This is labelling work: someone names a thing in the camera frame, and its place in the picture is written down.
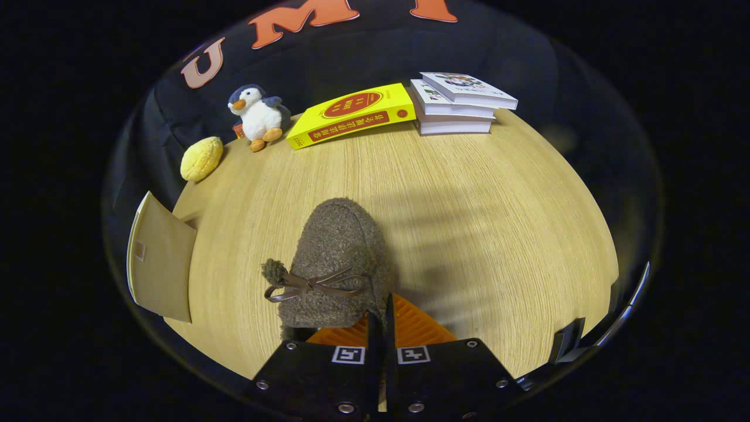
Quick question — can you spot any yellow bun toy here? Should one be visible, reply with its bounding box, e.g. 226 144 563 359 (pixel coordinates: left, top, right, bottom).
180 137 224 182

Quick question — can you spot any brown fuzzy shoe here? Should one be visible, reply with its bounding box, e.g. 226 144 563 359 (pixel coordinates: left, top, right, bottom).
262 198 392 343

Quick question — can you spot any beige fabric storage box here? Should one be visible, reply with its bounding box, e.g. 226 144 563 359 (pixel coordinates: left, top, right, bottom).
127 192 197 324

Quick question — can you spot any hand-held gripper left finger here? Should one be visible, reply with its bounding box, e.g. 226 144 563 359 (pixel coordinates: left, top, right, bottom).
245 311 383 422

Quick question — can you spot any black backdrop cloth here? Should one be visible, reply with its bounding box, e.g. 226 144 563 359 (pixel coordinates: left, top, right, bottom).
103 0 663 247

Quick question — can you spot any white paperback book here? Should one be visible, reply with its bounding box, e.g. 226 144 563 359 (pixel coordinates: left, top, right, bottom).
410 79 496 119
415 111 493 136

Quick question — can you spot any plush penguin toy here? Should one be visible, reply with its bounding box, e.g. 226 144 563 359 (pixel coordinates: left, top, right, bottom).
227 84 292 153

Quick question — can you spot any white book with illustrated cover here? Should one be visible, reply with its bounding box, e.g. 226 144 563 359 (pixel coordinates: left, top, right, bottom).
421 72 519 110

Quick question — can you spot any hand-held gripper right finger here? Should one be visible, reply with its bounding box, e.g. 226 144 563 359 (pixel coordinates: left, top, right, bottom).
383 293 525 422

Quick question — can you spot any yellow book with red circle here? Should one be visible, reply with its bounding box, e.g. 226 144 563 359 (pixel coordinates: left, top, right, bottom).
287 83 417 150

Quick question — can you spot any dark object with silver rim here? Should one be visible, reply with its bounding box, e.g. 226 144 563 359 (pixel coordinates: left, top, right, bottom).
519 261 652 390

